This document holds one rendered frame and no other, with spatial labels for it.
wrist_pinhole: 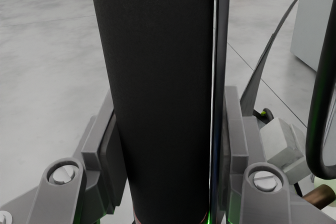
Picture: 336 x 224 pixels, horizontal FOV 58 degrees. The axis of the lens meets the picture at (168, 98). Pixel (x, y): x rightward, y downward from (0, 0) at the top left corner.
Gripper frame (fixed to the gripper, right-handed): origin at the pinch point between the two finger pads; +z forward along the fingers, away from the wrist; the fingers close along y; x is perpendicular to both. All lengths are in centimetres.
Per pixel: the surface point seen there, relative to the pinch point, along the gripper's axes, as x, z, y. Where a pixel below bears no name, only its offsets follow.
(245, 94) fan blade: -13.0, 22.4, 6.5
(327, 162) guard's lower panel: -122, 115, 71
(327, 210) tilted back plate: -36.5, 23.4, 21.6
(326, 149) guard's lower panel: -117, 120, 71
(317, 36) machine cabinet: -114, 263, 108
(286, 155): -32.5, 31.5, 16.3
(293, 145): -31.7, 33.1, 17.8
